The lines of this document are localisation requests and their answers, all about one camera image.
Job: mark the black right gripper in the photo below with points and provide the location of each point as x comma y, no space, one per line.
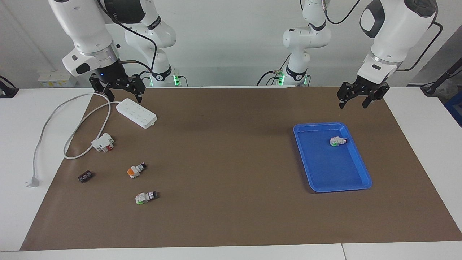
110,76

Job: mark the white red switch block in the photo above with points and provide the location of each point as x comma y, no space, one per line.
102,142

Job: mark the black stand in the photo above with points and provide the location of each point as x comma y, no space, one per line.
442,77

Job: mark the brown paper mat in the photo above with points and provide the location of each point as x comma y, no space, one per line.
223,180

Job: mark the blue crate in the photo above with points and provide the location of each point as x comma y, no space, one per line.
455,106

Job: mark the white power strip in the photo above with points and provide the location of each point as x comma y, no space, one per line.
140,116

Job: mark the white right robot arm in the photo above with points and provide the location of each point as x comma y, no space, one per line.
83,25

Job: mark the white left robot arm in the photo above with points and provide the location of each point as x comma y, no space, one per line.
393,29

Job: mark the white orange green knob switch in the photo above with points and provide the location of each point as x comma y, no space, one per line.
336,141

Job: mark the black clamp mount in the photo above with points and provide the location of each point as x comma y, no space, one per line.
7,92

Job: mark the white cardboard box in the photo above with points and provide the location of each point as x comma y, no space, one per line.
50,79

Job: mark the dark brown terminal block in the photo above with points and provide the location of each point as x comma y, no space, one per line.
86,176

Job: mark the blue plastic tray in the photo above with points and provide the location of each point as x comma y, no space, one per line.
332,169

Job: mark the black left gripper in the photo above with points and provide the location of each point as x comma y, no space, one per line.
366,87

